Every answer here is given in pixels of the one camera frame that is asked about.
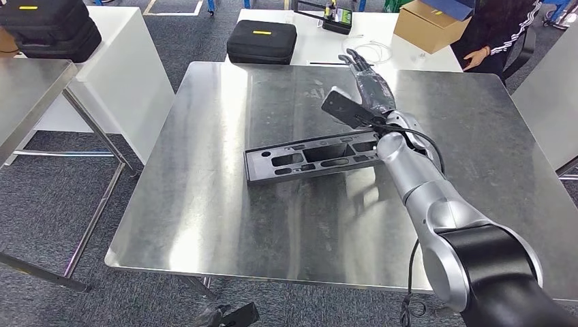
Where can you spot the black zip case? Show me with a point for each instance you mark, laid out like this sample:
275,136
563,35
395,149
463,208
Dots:
259,45

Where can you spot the tan cardboard box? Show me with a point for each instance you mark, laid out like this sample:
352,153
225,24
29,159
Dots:
7,43

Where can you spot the stainless steel workbench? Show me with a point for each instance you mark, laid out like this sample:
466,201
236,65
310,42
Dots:
22,90
568,169
203,203

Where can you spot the blue trolley frame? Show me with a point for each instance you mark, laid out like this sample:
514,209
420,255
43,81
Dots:
560,13

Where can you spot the black bag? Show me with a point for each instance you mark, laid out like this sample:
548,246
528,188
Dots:
49,31

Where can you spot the small black device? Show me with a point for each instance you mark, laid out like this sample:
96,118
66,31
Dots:
338,22

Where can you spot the blue folder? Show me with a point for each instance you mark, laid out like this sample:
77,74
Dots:
451,8

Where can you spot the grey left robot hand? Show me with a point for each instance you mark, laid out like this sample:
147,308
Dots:
212,318

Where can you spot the black plastic car trim part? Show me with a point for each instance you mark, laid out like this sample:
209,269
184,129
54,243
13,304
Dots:
280,167

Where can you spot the brown cardboard box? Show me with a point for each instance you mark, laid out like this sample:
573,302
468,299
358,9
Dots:
424,31

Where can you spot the black desk stand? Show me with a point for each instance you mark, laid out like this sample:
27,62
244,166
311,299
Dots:
311,13

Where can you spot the person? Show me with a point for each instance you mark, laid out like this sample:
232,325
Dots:
496,27

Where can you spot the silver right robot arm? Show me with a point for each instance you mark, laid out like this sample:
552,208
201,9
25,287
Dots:
433,194

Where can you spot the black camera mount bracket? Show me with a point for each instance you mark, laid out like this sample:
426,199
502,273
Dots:
244,316
345,108

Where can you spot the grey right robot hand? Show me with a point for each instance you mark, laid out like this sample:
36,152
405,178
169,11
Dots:
375,92

